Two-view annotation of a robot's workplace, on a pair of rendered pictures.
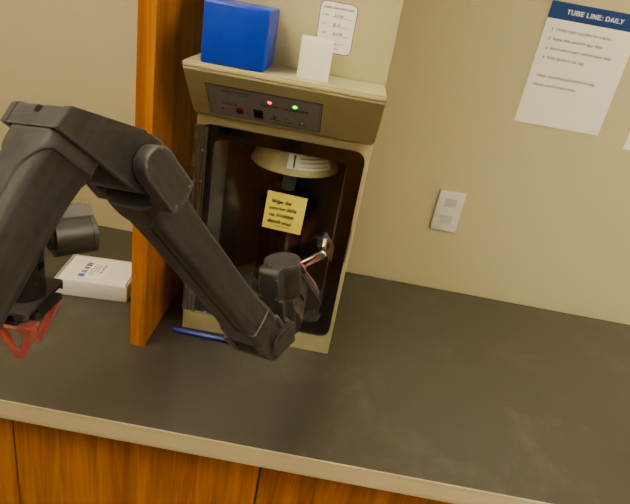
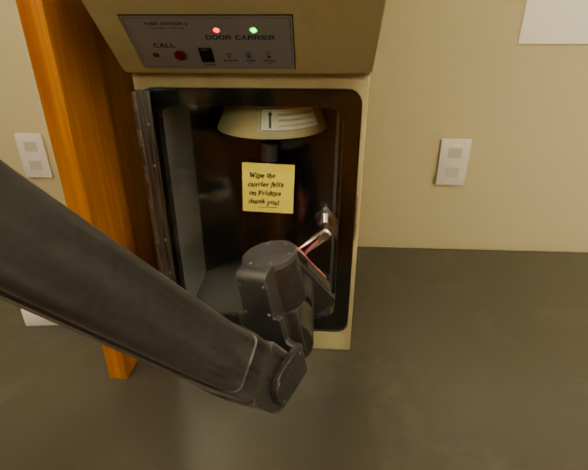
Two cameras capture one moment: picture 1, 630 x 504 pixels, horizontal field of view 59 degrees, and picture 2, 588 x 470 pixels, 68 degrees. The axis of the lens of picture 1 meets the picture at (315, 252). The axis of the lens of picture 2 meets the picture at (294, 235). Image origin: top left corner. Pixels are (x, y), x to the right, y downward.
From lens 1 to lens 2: 0.41 m
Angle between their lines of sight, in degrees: 3
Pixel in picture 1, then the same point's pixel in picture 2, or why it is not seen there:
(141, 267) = not seen: hidden behind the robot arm
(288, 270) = (280, 268)
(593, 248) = not seen: outside the picture
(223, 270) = (149, 298)
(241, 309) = (205, 354)
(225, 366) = not seen: hidden behind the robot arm
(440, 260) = (451, 217)
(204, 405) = (203, 455)
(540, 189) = (555, 119)
